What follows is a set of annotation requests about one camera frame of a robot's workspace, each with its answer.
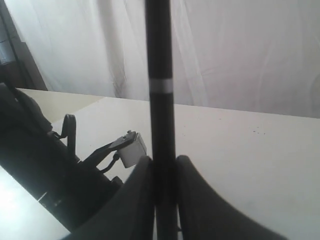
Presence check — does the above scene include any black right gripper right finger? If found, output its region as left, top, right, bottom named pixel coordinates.
left=175, top=155, right=285, bottom=240

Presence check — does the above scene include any white backdrop curtain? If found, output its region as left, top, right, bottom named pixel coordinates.
left=5, top=0, right=320, bottom=118

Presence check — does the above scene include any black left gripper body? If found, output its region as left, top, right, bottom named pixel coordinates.
left=0, top=83, right=123, bottom=231

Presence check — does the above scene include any black paintbrush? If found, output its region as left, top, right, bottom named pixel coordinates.
left=145, top=0, right=178, bottom=240

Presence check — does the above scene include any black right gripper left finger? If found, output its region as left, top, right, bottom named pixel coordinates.
left=64, top=156, right=155, bottom=240

